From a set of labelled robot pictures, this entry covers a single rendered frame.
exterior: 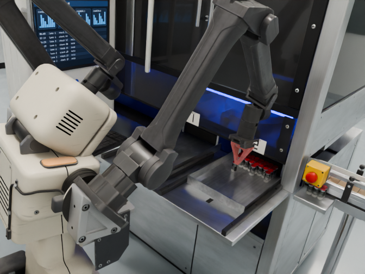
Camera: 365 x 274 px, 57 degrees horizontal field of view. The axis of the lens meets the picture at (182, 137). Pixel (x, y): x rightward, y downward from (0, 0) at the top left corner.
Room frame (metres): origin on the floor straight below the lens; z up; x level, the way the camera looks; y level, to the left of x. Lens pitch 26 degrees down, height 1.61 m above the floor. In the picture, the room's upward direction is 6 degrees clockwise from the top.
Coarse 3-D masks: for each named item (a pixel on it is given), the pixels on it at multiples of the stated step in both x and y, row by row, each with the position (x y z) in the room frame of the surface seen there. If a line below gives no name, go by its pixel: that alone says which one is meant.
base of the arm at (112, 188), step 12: (108, 168) 0.59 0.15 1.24; (96, 180) 0.56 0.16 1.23; (108, 180) 0.56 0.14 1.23; (120, 180) 0.56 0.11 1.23; (84, 192) 0.54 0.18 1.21; (96, 192) 0.53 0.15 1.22; (108, 192) 0.54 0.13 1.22; (120, 192) 0.55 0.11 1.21; (132, 192) 0.58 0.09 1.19; (96, 204) 0.50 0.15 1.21; (108, 204) 0.53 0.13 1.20; (120, 204) 0.54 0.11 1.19; (108, 216) 0.50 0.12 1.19; (120, 216) 0.54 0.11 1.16
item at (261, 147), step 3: (261, 141) 1.22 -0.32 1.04; (264, 141) 1.22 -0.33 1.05; (261, 144) 1.22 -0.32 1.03; (264, 144) 1.22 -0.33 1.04; (255, 147) 1.24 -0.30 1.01; (258, 147) 1.23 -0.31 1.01; (261, 147) 1.22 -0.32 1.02; (264, 147) 1.21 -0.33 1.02; (255, 150) 1.24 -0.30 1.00; (258, 150) 1.23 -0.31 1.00; (261, 150) 1.22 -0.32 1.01; (264, 150) 1.21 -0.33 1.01; (261, 153) 1.22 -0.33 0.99
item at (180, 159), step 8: (184, 136) 1.53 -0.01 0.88; (192, 136) 1.54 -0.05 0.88; (176, 144) 1.43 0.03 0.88; (184, 144) 1.44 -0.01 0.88; (192, 144) 1.45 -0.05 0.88; (200, 144) 1.46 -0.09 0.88; (208, 144) 1.47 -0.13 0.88; (184, 152) 1.36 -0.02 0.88; (192, 152) 1.37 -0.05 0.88; (200, 152) 1.38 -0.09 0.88; (208, 152) 1.35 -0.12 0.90; (176, 160) 1.28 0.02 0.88; (184, 160) 1.23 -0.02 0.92; (192, 160) 1.27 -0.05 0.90; (176, 168) 1.18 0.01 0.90
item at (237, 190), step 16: (224, 160) 1.31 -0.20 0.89; (192, 176) 1.13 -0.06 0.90; (208, 176) 1.18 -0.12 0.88; (224, 176) 1.19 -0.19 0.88; (240, 176) 1.21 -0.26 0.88; (256, 176) 1.22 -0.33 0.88; (208, 192) 1.05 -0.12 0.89; (224, 192) 1.07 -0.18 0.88; (240, 192) 1.09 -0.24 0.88; (256, 192) 1.10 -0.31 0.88; (240, 208) 0.96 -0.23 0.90
